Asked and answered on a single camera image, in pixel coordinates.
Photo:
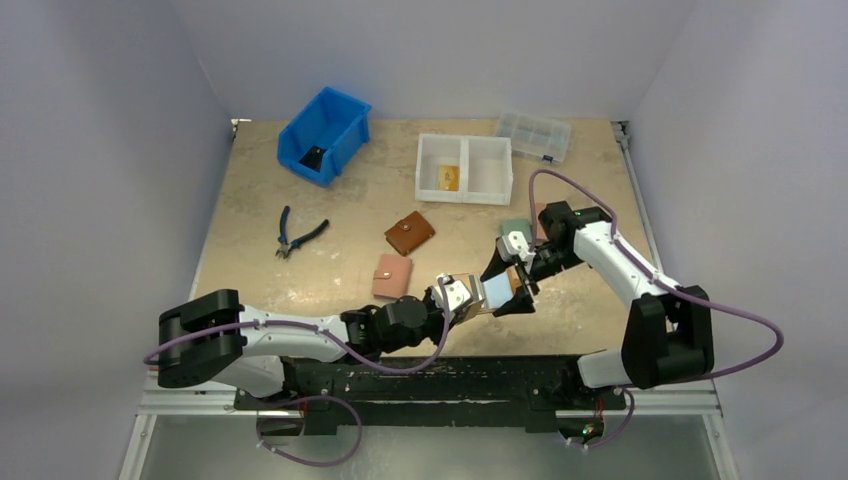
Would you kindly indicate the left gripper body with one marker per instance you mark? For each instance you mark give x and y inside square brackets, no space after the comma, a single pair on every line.
[433,328]

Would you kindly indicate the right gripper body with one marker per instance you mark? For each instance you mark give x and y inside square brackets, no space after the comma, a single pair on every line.
[530,268]

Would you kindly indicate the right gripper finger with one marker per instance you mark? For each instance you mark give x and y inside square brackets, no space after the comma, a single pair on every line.
[522,302]
[501,260]

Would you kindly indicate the orange card holder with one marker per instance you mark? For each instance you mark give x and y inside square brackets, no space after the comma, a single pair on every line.
[474,284]

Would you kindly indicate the gold VIP card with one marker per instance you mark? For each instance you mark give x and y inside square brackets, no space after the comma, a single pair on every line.
[448,177]

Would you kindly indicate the black card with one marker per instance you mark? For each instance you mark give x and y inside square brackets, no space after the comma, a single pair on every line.
[313,158]

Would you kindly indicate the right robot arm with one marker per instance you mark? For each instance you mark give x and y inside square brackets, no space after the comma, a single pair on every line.
[668,335]

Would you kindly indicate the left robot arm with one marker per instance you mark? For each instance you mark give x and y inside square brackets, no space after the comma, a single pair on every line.
[218,338]

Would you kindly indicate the salmon card holder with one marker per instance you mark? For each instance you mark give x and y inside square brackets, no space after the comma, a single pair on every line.
[540,235]

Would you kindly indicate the green card holder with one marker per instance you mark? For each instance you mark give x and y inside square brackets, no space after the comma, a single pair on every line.
[521,225]

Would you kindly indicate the pink card holder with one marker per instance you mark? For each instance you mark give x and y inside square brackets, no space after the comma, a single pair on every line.
[391,277]

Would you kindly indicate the brown leather card holder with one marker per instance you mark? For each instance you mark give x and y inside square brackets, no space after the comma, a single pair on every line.
[409,233]

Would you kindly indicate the white two-compartment tray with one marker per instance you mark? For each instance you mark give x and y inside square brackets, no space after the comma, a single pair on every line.
[485,163]

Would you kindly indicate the clear plastic organizer box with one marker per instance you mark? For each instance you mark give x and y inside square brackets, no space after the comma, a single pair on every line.
[545,139]

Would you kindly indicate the blue plastic bin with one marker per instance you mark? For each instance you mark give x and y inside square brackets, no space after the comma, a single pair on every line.
[332,120]

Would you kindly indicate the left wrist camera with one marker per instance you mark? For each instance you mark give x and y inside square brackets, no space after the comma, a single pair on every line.
[450,294]

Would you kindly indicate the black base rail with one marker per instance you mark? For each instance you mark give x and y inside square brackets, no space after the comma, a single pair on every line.
[525,391]

